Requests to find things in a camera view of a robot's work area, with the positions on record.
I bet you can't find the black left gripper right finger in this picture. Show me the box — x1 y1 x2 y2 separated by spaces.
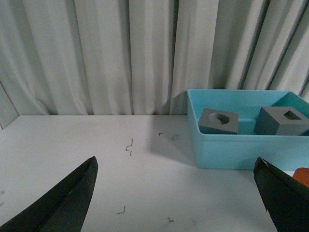
253 157 309 232

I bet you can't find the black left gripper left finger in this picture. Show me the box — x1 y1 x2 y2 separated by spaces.
0 157 98 232

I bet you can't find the gray cube with rectangular hole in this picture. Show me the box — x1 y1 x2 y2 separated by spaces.
253 106 309 136

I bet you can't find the gray cube with round hole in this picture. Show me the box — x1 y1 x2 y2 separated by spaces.
198 108 239 134

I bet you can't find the light blue plastic box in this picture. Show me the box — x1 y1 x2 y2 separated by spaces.
187 89 309 170

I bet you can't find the orange cylinder part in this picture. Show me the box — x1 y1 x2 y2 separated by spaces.
293 167 309 187

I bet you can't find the white pleated curtain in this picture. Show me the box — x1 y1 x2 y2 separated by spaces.
0 0 309 129

